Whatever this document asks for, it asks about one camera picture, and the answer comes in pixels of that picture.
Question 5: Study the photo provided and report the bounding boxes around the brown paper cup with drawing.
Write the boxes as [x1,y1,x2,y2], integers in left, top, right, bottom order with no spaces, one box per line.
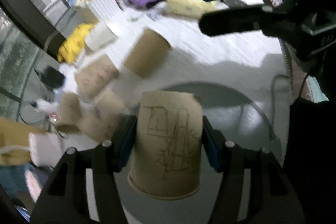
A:
[127,91,203,200]

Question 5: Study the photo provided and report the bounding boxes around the brown paper cup lying right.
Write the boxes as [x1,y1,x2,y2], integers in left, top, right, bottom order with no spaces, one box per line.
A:
[123,28,172,78]

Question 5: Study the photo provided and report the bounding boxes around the brown paper cup open mouth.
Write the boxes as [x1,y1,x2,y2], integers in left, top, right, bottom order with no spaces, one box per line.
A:
[54,93,81,134]

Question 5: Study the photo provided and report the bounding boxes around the brown paper cup middle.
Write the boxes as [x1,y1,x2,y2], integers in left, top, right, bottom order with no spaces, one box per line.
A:
[77,89,127,143]

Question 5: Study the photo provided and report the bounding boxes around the brown paper cup back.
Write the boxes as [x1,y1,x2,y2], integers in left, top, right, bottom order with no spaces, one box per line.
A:
[75,55,120,100]

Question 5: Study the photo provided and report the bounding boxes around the white paper cup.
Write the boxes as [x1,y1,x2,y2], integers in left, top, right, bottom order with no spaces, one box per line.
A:
[84,21,118,52]

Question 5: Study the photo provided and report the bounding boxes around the pink bowl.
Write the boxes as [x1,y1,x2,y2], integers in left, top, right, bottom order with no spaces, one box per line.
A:
[25,170,42,202]

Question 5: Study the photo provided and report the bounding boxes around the yellow tissue pack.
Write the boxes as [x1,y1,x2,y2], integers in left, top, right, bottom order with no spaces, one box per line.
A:
[166,0,219,19]

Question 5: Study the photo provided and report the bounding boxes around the white desk lamp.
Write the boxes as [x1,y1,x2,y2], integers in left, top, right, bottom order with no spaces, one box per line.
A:
[0,131,63,168]

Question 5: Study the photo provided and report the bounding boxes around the blue ceramic bowl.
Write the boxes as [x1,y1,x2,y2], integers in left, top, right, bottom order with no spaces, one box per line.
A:
[1,162,52,213]

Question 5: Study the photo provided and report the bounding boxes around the grey round mat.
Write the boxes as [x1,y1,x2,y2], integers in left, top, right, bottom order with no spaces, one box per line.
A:
[114,82,282,223]

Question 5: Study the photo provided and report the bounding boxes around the white power strip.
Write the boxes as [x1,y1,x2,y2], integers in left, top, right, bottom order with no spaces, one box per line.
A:
[30,99,59,115]

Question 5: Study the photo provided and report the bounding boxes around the black power adapter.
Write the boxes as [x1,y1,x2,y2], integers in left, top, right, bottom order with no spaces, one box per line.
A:
[41,66,66,89]

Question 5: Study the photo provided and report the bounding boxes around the white lattice basket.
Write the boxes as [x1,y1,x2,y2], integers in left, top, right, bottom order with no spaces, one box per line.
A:
[88,0,122,20]

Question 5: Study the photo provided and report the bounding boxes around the yellow cloth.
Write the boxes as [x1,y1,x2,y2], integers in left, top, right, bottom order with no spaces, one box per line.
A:
[57,23,95,64]

